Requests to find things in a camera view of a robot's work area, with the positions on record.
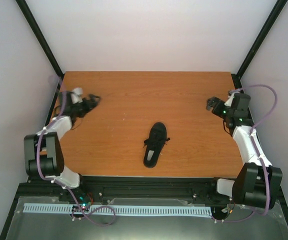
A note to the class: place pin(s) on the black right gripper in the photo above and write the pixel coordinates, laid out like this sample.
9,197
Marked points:
213,100

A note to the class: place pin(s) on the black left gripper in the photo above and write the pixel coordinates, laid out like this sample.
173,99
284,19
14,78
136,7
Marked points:
89,106

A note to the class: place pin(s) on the black canvas sneaker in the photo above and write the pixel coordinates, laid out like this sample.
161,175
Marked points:
151,157

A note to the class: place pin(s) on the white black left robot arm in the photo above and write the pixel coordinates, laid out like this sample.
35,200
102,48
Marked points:
43,156

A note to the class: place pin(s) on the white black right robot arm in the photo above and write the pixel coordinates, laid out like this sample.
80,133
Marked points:
258,182

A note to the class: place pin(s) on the green lit controller board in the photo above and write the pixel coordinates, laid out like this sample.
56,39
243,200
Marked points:
84,205

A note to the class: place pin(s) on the right small wiring board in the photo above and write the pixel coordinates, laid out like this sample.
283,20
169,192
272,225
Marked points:
228,209

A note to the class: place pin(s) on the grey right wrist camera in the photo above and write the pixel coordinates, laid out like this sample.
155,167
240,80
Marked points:
231,95

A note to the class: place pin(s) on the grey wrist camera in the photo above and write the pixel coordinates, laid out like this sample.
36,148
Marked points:
76,95
231,95

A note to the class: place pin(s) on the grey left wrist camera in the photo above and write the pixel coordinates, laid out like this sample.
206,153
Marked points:
76,95

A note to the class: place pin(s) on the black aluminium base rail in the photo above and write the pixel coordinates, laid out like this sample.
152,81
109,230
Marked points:
193,190

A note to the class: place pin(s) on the black right frame post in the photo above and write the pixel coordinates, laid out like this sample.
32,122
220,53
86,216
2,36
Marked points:
264,31

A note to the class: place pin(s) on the black frame post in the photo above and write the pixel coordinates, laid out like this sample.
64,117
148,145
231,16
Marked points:
27,13
264,31

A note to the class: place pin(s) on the black left frame post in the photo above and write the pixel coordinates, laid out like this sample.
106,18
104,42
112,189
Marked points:
27,13

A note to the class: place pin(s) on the light blue slotted cable duct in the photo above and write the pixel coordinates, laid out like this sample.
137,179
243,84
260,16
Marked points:
120,210

